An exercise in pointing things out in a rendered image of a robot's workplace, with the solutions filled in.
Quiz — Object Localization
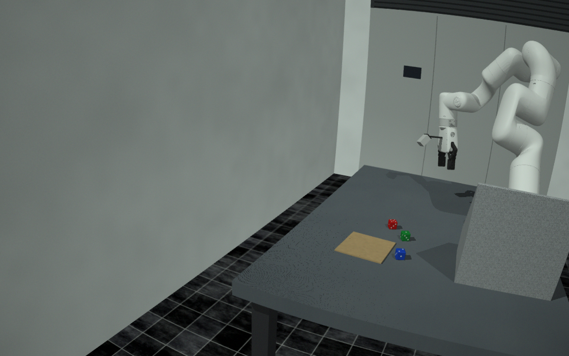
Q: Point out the green die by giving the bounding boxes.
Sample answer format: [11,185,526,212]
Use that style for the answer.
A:
[400,230,411,241]

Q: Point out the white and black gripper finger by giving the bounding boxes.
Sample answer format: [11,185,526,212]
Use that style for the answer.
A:
[447,142,457,170]
[438,150,446,167]

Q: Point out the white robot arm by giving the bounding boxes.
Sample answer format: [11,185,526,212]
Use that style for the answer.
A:
[439,41,561,194]

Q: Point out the tan flat mat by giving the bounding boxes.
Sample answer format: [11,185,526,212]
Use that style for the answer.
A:
[335,232,396,264]

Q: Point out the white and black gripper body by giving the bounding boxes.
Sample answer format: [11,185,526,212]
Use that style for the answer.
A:
[438,126,458,153]

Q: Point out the blue die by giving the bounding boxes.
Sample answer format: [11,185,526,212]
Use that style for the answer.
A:
[395,248,406,260]

